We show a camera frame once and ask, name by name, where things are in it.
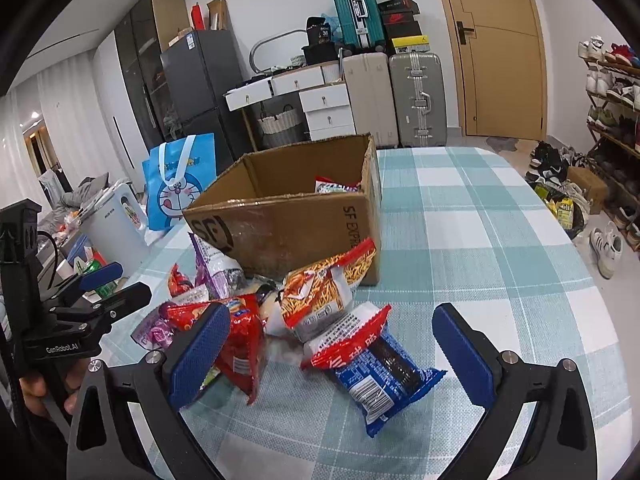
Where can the blue cookie snack pack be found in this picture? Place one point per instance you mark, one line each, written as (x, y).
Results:
(384, 380)

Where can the woven laundry basket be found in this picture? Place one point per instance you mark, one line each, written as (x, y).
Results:
(281, 129)

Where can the orange noodle snack bag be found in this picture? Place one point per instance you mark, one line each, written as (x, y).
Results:
(317, 295)

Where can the blue Doraemon tote bag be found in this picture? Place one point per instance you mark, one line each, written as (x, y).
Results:
(176, 173)

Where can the red chip bag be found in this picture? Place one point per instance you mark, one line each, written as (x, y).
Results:
(241, 358)

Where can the wooden shoe rack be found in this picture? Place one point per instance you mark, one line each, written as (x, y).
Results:
(612, 85)

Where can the person's left hand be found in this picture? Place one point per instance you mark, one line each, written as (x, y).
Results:
(35, 389)

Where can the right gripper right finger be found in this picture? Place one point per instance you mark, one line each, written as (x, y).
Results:
(559, 442)

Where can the red pie snack bag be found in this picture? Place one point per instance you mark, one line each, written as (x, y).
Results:
(177, 282)

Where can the dark glass cabinet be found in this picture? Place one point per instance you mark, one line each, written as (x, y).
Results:
(142, 36)

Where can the white drawer desk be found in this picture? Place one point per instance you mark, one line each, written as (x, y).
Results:
(319, 93)

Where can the teal suitcase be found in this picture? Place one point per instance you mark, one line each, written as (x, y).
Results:
(361, 25)

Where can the brown SF cardboard box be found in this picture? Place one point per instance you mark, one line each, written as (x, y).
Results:
(263, 211)

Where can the white red snack bag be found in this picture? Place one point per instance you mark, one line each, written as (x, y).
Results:
(324, 185)

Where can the black refrigerator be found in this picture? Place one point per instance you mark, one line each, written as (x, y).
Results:
(200, 69)

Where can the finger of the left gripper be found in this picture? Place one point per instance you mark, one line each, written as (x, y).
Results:
(95, 279)
(125, 302)

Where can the small cardboard box on floor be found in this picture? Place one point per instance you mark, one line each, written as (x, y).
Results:
(594, 188)

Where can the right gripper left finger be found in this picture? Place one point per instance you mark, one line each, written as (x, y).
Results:
(104, 441)

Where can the purple candy bag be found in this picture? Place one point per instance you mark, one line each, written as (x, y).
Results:
(217, 277)

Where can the wooden door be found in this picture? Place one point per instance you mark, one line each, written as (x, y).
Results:
(500, 67)

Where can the silver grey suitcase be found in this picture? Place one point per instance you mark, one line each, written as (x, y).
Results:
(420, 100)

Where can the stacked shoe boxes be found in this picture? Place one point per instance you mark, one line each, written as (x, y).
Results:
(403, 33)

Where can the small white red snack pack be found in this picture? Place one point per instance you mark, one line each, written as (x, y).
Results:
(347, 338)

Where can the beige suitcase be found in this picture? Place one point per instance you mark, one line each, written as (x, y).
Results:
(371, 97)

